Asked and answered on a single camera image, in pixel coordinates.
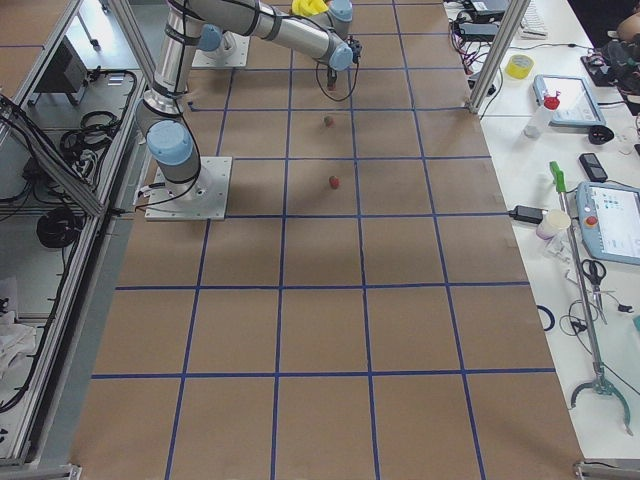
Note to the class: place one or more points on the far teach pendant tablet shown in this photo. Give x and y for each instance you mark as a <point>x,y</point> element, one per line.
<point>578,106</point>

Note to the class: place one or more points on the near teach pendant tablet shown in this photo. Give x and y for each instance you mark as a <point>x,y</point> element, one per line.
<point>609,221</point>

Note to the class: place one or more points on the yellow banana bunch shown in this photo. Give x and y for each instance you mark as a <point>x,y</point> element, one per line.
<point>308,8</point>

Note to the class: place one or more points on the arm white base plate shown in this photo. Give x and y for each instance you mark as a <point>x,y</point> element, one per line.
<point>230,52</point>
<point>207,199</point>

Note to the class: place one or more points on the far single red strawberry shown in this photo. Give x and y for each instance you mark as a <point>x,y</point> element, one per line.
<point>334,182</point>

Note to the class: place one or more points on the white paper cup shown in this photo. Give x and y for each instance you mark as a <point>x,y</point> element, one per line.
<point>553,223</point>

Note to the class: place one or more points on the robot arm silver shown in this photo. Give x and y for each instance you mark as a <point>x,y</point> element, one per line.
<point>323,37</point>

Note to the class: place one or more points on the black handled scissors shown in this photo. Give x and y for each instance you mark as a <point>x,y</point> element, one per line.
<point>595,272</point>

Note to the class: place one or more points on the long reach grabber tool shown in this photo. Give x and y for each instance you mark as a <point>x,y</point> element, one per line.
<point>600,384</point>

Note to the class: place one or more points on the black phone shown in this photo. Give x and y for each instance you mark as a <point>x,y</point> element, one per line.
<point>593,168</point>

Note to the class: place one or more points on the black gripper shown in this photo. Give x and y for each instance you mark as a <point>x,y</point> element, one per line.
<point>330,73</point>

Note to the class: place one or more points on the yellow tape roll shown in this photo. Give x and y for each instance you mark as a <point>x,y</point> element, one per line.
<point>519,66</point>

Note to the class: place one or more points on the black power adapter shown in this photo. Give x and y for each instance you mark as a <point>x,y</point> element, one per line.
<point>527,214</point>

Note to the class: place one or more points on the teach pendant tablet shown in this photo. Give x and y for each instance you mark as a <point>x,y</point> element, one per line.
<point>578,106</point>
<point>609,221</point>

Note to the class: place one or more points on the clear bottle red cap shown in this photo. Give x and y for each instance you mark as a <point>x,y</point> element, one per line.
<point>541,119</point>

